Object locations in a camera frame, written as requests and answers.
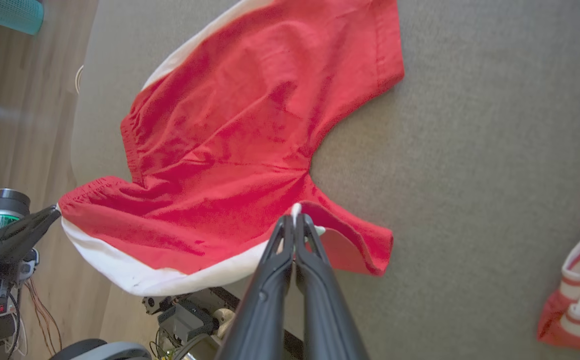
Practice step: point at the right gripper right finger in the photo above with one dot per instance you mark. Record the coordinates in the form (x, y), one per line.
(324, 310)

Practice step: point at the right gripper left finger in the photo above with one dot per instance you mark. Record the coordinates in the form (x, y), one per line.
(265, 300)

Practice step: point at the red shorts white stripe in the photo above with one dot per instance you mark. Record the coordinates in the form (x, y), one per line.
(230, 125)

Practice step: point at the red basketball jersey number 23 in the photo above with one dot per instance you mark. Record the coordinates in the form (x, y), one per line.
(574, 320)

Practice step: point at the robot base chassis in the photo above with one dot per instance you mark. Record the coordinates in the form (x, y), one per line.
(185, 320)

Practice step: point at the grey fabric sofa seat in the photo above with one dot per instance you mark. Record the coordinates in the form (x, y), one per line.
(469, 150)

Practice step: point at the teal plastic mesh basket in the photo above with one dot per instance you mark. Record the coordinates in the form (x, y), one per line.
(10, 15)

